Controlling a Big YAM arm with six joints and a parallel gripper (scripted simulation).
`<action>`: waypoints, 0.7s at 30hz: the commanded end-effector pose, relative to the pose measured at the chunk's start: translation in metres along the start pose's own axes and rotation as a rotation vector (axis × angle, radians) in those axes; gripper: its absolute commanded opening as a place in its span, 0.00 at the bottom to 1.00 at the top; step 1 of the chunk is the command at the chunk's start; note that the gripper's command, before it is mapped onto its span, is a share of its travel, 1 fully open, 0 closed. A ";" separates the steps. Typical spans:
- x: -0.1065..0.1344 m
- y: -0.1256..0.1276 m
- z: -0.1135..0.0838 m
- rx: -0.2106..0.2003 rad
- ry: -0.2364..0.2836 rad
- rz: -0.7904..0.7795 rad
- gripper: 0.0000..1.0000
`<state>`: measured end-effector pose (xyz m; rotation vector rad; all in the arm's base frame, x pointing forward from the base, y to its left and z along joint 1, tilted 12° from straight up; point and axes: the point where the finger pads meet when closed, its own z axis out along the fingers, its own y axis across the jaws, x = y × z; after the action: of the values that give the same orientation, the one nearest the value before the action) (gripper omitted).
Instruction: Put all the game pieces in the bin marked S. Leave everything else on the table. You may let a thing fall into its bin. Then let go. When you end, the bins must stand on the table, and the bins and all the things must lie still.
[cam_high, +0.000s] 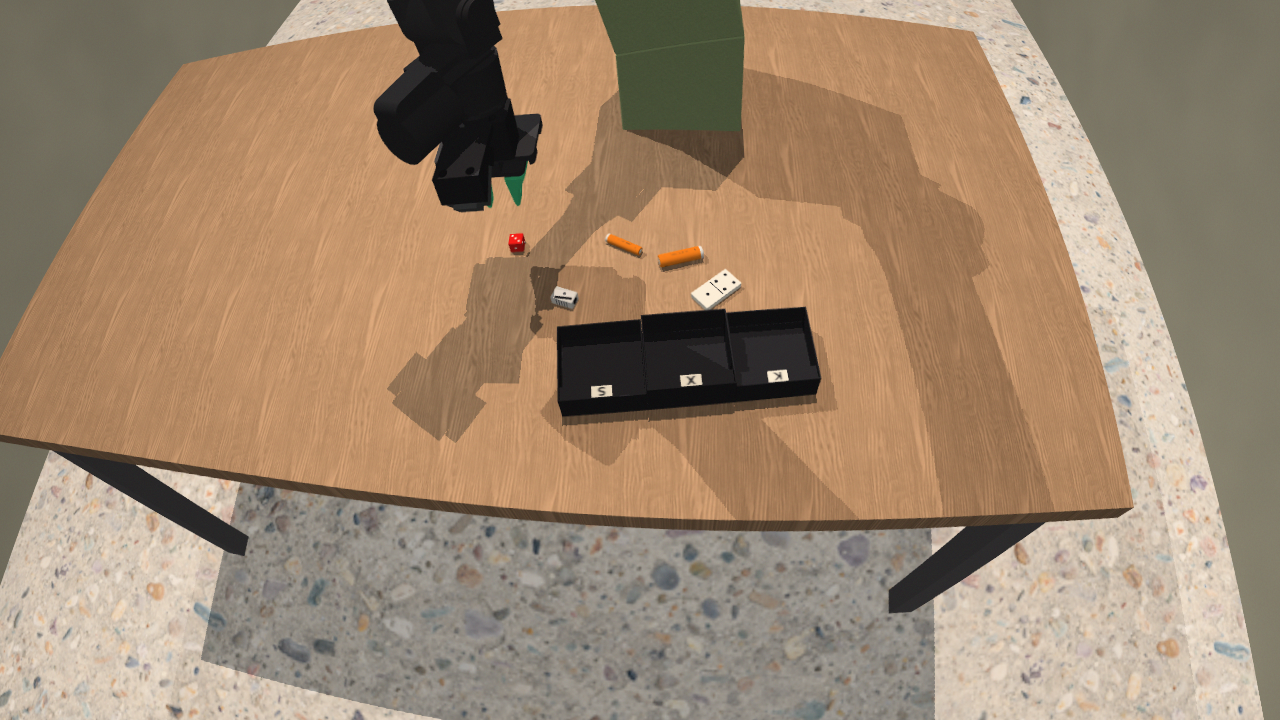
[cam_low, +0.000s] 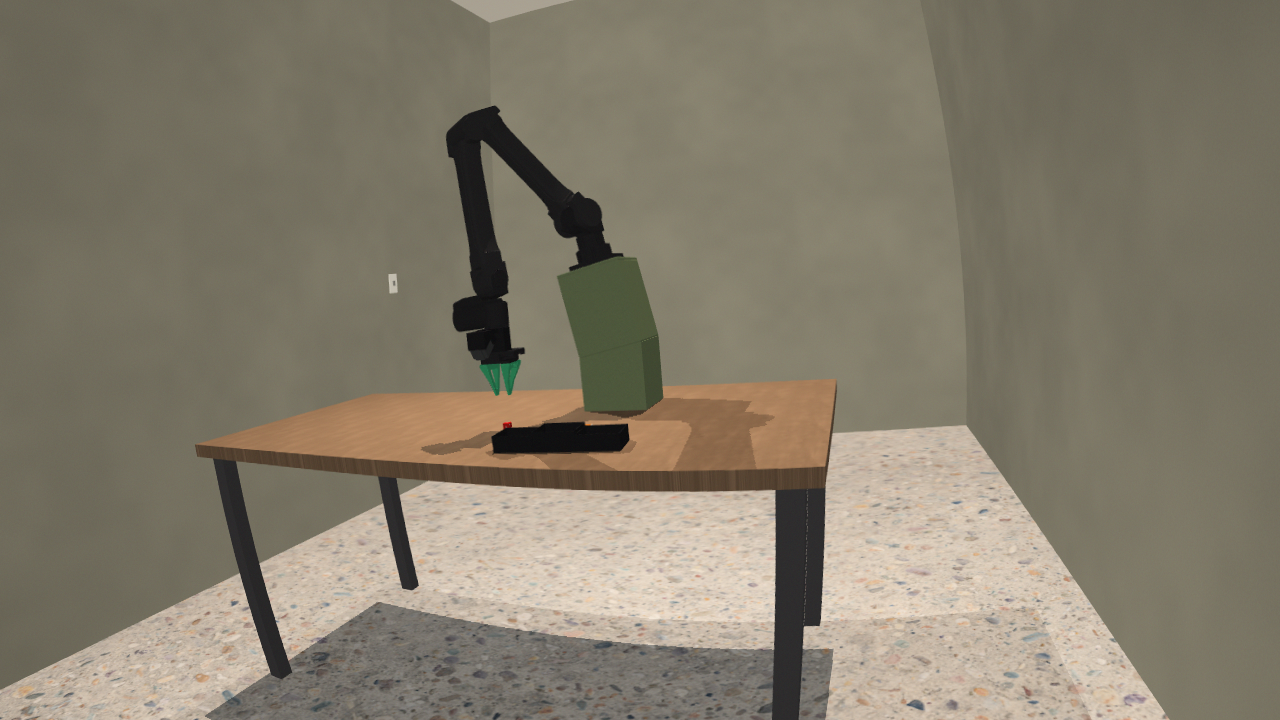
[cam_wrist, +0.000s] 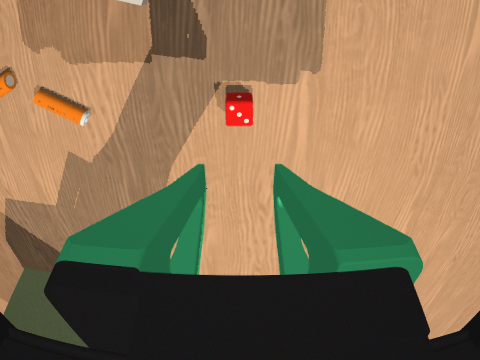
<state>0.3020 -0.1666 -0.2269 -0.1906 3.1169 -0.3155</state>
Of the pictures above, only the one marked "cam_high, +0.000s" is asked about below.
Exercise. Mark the orange aa battery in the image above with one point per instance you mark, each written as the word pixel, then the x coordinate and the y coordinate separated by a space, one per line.
pixel 680 256

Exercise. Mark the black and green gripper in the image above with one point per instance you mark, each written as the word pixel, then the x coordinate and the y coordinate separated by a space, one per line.
pixel 529 127

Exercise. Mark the black rack of three bins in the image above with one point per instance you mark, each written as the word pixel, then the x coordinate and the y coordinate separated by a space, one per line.
pixel 692 359

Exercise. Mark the orange aaa battery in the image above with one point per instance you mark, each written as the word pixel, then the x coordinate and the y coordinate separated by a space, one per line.
pixel 623 244

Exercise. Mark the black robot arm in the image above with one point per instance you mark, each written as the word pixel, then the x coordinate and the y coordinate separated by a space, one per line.
pixel 422 107

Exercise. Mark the white domino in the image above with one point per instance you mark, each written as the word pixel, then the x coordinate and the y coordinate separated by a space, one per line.
pixel 716 289

